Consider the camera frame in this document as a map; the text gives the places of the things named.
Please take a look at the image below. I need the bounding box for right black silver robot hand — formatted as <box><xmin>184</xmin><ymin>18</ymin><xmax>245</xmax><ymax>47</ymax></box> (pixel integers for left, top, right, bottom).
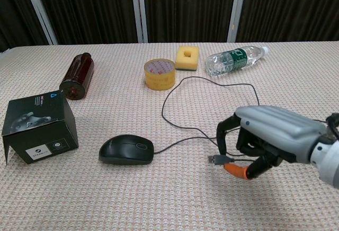
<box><xmin>216</xmin><ymin>105</ymin><xmax>328</xmax><ymax>181</ymax></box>

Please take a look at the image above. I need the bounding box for black mouse cable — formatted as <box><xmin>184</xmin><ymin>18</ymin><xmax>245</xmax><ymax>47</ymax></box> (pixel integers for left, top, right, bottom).
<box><xmin>154</xmin><ymin>76</ymin><xmax>261</xmax><ymax>167</ymax></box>

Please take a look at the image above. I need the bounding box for black computer mouse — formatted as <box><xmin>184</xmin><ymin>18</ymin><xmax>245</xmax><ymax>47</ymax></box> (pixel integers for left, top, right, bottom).
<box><xmin>99</xmin><ymin>134</ymin><xmax>155</xmax><ymax>166</ymax></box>

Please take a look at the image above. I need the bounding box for clear water bottle green label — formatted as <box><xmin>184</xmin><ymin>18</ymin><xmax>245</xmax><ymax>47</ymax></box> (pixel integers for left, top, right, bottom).
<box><xmin>206</xmin><ymin>46</ymin><xmax>270</xmax><ymax>77</ymax></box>

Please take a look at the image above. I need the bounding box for yellow sponge with hole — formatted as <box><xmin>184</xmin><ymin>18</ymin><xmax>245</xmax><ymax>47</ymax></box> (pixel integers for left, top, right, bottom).
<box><xmin>175</xmin><ymin>46</ymin><xmax>200</xmax><ymax>72</ymax></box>

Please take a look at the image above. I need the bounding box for black pleated curtain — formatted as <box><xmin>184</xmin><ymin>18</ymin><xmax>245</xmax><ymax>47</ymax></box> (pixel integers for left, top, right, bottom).
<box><xmin>31</xmin><ymin>0</ymin><xmax>140</xmax><ymax>45</ymax></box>
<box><xmin>235</xmin><ymin>0</ymin><xmax>339</xmax><ymax>42</ymax></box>
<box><xmin>0</xmin><ymin>0</ymin><xmax>51</xmax><ymax>52</ymax></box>
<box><xmin>142</xmin><ymin>0</ymin><xmax>240</xmax><ymax>43</ymax></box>

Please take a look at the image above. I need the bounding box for yellow packing tape roll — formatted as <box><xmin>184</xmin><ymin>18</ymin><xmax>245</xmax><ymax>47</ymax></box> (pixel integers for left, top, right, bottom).
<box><xmin>144</xmin><ymin>59</ymin><xmax>176</xmax><ymax>91</ymax></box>

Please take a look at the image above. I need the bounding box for beige woven tablecloth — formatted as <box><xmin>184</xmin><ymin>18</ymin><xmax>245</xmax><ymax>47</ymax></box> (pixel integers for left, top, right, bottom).
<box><xmin>0</xmin><ymin>40</ymin><xmax>339</xmax><ymax>231</ymax></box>

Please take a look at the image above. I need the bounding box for brown plastic bottle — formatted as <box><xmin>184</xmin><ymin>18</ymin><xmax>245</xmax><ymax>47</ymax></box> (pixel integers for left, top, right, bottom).
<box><xmin>59</xmin><ymin>52</ymin><xmax>95</xmax><ymax>101</ymax></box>

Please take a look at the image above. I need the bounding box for black cardboard product box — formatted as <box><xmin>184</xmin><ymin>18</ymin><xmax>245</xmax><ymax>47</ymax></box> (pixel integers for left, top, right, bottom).
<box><xmin>1</xmin><ymin>90</ymin><xmax>79</xmax><ymax>167</ymax></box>

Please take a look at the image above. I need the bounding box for grey metal frame post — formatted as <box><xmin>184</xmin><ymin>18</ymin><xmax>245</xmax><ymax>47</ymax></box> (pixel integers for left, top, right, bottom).
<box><xmin>226</xmin><ymin>0</ymin><xmax>248</xmax><ymax>43</ymax></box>
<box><xmin>20</xmin><ymin>0</ymin><xmax>58</xmax><ymax>46</ymax></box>
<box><xmin>130</xmin><ymin>0</ymin><xmax>148</xmax><ymax>43</ymax></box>

